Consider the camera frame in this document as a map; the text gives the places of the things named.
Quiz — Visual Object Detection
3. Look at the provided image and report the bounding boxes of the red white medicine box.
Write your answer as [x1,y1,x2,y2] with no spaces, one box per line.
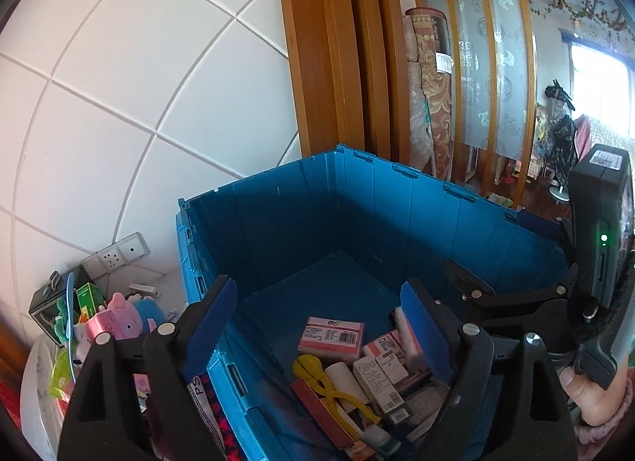
[362,331,415,367]

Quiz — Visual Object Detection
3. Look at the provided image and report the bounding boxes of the wooden door frame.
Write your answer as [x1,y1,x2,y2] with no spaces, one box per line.
[275,0,412,167]

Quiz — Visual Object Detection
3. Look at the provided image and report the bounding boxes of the person's right forearm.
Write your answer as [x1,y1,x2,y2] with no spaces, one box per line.
[573,382,635,461]

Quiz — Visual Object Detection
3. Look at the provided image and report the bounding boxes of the rolled patterned carpet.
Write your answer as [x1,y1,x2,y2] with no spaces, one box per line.
[404,7,454,174]

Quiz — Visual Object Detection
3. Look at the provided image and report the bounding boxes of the wall vine decoration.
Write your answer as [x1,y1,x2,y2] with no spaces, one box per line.
[526,0,635,38]

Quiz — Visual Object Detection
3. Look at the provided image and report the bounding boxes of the blue plastic crate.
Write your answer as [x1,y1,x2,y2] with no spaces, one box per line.
[177,144,571,461]

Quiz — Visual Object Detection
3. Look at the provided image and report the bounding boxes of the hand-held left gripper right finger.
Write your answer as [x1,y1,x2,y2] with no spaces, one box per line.
[399,277,579,461]

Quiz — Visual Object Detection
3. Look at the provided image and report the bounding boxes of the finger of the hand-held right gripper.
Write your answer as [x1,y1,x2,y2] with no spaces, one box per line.
[560,217,579,266]
[441,257,580,321]

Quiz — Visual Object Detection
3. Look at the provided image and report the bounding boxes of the white wall socket panel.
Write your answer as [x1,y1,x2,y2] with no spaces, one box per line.
[81,232,150,278]

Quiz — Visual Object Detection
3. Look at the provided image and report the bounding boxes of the pink pig plush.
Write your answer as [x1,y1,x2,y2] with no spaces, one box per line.
[87,292,142,343]

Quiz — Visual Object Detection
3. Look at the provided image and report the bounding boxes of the black gift box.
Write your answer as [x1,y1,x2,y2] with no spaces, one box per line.
[29,287,75,343]

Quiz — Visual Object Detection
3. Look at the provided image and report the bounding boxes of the yellow plastic tongs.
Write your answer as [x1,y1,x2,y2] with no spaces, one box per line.
[292,354,383,425]

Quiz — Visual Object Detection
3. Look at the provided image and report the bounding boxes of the black clothes stand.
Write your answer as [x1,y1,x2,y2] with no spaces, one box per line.
[543,79,579,201]

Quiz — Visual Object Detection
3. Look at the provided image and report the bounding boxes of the white grey packet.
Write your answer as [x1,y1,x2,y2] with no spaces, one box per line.
[407,382,447,429]

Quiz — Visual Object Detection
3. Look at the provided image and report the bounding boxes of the bright window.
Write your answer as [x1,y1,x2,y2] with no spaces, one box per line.
[570,42,635,82]

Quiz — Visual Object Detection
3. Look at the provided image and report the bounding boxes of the small white box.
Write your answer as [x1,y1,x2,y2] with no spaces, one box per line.
[374,353,410,387]

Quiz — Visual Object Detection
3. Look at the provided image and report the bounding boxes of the green frog plush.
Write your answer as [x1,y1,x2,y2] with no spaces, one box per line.
[52,297,75,343]

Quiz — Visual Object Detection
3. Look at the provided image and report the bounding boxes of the person's right hand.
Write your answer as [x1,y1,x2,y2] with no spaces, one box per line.
[558,367,635,427]

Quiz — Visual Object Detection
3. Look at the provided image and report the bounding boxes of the pink white tissue pack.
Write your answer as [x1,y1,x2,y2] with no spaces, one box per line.
[298,316,365,363]

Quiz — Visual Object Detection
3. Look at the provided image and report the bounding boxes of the dark maroon bag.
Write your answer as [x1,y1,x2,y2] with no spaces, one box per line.
[186,372,234,461]

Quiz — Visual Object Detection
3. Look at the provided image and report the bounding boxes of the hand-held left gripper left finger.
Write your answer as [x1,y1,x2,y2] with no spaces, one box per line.
[57,275,239,461]

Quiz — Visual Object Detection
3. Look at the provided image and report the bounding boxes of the long red box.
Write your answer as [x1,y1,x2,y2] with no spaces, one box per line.
[290,378,355,449]

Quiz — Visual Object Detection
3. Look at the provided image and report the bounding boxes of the small green box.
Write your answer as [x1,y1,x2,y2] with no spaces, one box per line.
[76,282,107,318]

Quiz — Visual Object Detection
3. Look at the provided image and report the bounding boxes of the frosted glass sliding door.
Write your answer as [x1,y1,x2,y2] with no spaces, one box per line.
[407,0,539,184]

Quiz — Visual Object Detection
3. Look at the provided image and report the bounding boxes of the blue three-blade boomerang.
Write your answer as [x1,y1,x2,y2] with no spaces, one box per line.
[64,275,79,382]

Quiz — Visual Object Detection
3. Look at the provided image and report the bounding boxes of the pink floral tissue pack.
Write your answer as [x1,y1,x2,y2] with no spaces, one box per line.
[394,306,430,373]

